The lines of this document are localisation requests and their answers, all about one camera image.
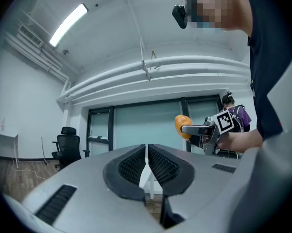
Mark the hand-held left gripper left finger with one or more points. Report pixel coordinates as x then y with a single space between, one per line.
87 203

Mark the black office chair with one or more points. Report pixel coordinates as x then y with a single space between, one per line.
69 147

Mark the dark window frame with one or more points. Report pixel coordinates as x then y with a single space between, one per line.
111 127

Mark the ceiling smoke detector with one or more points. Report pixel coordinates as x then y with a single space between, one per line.
96 5

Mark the person's right forearm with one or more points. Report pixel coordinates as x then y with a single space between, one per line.
240 141

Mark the person's head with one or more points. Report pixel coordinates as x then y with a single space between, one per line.
221 6

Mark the person's black shirt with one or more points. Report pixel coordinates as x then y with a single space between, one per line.
264 57

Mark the white ceiling pipes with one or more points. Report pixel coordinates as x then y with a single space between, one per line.
148 69

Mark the white air vent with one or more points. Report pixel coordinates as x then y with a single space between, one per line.
30 35

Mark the orange fruit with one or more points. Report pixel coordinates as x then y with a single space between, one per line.
181 124

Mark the black head camera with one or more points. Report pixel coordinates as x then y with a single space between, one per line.
180 16

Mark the long ceiling light strip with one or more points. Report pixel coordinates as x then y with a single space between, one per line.
68 24

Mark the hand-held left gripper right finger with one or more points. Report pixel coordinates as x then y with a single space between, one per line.
199 193

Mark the white side table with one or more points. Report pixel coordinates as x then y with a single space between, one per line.
5 132

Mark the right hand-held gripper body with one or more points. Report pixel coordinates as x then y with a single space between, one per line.
224 121

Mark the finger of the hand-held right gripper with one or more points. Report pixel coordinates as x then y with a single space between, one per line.
194 129

